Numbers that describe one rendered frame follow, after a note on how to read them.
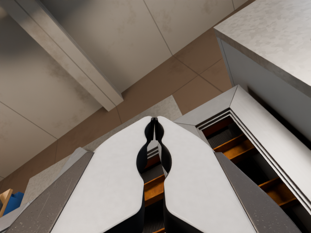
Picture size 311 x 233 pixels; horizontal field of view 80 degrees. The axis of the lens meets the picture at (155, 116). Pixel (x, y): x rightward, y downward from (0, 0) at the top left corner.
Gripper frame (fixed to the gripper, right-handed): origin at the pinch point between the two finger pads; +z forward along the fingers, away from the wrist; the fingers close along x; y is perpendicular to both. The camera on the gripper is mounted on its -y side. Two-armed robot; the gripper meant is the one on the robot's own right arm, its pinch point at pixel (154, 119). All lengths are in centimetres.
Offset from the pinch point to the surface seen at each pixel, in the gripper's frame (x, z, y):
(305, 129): 44, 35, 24
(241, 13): 35, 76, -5
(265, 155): 35, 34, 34
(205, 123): 21, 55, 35
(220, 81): 74, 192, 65
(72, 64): -106, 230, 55
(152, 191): -1, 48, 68
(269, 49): 34, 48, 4
